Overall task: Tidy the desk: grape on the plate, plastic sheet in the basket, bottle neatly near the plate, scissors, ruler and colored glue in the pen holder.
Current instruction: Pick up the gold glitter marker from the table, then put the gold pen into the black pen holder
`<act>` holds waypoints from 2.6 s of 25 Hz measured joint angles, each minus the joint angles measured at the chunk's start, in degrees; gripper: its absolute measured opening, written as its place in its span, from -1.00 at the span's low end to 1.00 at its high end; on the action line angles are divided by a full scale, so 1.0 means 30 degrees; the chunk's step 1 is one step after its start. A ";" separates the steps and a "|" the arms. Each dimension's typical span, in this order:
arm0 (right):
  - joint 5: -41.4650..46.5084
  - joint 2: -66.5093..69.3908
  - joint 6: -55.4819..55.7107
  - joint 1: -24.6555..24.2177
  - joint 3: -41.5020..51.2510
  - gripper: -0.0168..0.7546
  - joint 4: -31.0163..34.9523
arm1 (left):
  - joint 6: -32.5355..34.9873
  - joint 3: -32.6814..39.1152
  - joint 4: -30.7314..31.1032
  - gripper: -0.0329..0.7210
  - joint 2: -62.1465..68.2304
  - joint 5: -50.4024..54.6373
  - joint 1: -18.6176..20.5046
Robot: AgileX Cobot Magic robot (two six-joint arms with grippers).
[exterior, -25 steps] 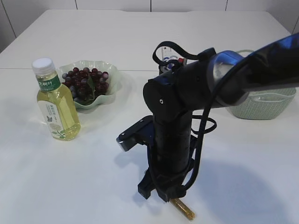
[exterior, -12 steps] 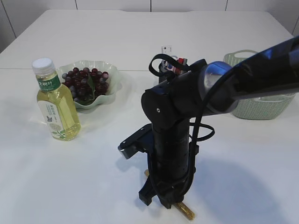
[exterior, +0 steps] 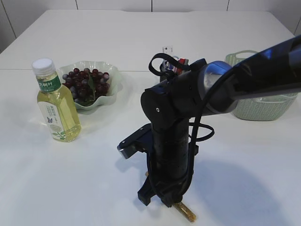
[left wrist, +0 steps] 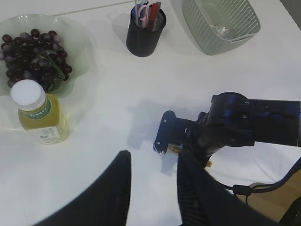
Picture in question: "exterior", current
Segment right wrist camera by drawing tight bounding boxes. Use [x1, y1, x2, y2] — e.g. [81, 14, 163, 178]
[117, 123, 153, 159]

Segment red glitter pen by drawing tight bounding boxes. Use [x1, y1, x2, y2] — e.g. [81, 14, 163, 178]
[176, 58, 189, 75]

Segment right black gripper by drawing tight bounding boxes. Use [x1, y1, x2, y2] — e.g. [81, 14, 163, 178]
[137, 119, 191, 207]

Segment gold glitter pen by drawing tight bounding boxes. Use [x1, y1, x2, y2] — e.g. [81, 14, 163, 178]
[145, 171, 197, 222]

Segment green translucent wavy plate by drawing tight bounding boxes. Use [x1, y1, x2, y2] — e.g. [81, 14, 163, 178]
[57, 61, 121, 111]

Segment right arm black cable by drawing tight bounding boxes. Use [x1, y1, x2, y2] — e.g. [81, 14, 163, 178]
[149, 53, 205, 78]

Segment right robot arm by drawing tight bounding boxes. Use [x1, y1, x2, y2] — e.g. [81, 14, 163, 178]
[138, 36, 301, 207]

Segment purple artificial grape bunch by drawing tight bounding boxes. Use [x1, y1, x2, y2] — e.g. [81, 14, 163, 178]
[62, 68, 110, 106]

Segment green plastic basket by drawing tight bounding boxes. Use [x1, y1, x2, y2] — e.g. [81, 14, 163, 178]
[225, 46, 301, 121]

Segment pink purple scissors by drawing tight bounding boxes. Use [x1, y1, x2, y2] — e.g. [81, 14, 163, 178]
[163, 60, 177, 73]

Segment black mesh pen holder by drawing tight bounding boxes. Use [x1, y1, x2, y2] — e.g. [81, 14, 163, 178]
[159, 63, 166, 82]

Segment clear plastic ruler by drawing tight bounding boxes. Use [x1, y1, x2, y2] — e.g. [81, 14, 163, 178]
[162, 46, 173, 56]

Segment yellow tea bottle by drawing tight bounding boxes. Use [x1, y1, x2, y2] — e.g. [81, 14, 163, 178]
[32, 58, 81, 142]

